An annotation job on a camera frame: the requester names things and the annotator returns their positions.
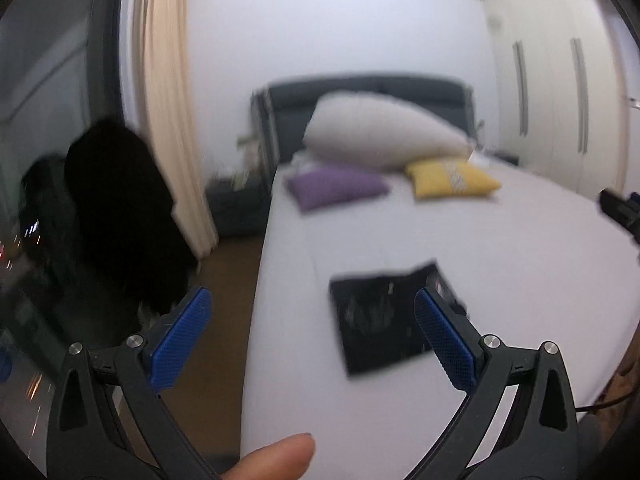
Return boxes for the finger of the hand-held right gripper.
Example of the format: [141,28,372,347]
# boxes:
[598,187,640,261]

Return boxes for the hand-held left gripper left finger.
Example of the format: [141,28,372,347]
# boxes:
[47,286,221,480]

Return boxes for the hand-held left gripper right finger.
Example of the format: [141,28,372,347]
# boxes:
[405,287,577,480]

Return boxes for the black pants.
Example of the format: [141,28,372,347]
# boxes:
[329,259,469,377]

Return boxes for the person's left hand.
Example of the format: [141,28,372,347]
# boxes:
[220,433,316,480]

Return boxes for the dark nightstand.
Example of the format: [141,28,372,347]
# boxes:
[205,174,274,239]

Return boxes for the black garment on chair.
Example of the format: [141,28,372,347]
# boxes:
[64,118,199,312]

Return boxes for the bed with white sheet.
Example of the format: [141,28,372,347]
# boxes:
[240,152,640,462]

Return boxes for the yellow pillow with patterned stripe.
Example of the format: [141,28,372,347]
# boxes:
[404,157,503,200]

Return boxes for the purple pillow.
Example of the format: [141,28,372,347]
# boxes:
[284,167,391,214]

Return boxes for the large white pillow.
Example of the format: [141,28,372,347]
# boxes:
[303,92,474,171]

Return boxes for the beige curtain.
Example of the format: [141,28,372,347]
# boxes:
[130,0,219,259]

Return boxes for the dark grey headboard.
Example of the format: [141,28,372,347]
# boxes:
[252,75,474,165]

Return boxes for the glass window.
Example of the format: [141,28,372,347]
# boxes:
[0,0,134,411]

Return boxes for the white wardrobe with long handles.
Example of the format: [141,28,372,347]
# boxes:
[482,0,640,202]

